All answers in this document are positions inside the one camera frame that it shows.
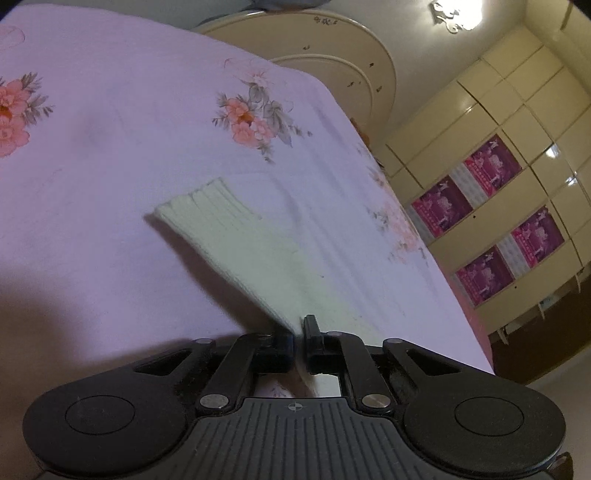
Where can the cream knit sweater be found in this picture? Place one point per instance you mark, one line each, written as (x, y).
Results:
(240, 240)

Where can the floral white bedsheet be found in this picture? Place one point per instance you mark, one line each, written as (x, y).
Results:
(115, 161)

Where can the orange floral pillow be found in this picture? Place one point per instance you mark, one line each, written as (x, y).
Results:
(365, 137)

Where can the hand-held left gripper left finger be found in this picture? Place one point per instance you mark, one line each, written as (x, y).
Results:
(277, 353)

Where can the cream glossy wardrobe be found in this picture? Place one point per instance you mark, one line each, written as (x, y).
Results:
(545, 120)

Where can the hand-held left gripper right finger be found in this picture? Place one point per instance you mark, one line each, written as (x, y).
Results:
(318, 353)

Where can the purple wall poster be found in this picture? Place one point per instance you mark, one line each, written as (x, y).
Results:
(538, 236)
(442, 207)
(485, 276)
(493, 164)

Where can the white ceiling light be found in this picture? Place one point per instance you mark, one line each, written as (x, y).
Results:
(455, 14)

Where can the cream painted headboard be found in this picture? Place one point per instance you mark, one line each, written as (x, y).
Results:
(323, 41)

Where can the pink bedspread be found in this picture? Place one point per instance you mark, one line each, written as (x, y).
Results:
(480, 344)

